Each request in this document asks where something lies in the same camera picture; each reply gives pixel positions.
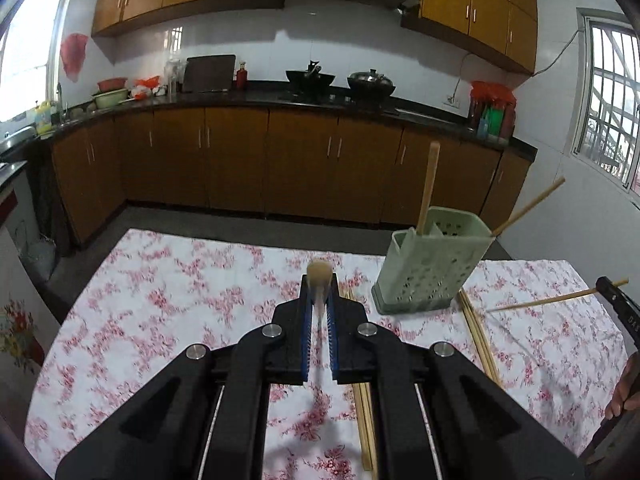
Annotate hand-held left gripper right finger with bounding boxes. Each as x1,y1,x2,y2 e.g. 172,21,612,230
325,280,586,480

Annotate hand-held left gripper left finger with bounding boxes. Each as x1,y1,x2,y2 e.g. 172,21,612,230
55,274,315,480

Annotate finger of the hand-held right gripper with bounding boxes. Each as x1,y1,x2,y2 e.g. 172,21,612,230
596,275,640,356

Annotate green perforated utensil holder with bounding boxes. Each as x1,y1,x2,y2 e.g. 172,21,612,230
371,206,495,316

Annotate person's right hand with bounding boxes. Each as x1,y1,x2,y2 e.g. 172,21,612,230
604,357,640,421

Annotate red floral white tablecloth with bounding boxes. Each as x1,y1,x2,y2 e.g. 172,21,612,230
24,227,632,480

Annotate wooden base cabinets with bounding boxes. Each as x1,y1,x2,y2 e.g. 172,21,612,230
50,105,531,246

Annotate barred window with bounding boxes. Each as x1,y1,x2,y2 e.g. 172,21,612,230
570,7,640,191

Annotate black gas stove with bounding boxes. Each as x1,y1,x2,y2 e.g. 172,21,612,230
277,87,398,113

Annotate red plastic bags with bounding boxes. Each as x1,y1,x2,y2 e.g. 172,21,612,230
469,81,517,140

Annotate black kitchen countertop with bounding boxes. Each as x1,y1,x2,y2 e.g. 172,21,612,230
0,82,538,161

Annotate dark pot with lid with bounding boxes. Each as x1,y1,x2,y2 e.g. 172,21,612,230
346,67,397,98

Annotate black wok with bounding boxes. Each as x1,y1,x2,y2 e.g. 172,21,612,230
285,60,337,92

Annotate dark cutting board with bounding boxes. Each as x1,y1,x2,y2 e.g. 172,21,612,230
181,54,237,93

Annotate white flower print cabinet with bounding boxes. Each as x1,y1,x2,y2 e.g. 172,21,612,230
0,160,62,391

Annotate clear glass container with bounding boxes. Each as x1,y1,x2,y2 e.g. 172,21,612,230
165,59,182,96

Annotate red and white plastic bag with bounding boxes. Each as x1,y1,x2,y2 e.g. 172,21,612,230
131,76,162,98

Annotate green basin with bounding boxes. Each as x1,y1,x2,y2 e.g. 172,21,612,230
91,88,132,109

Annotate yellow dish soap bottle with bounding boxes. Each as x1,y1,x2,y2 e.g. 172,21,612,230
34,100,54,135

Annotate steel sink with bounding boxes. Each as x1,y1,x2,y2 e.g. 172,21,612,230
0,127,38,153

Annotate bright window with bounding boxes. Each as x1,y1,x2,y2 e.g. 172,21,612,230
0,0,73,123

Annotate red bag on wall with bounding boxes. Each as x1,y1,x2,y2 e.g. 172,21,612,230
60,33,88,82

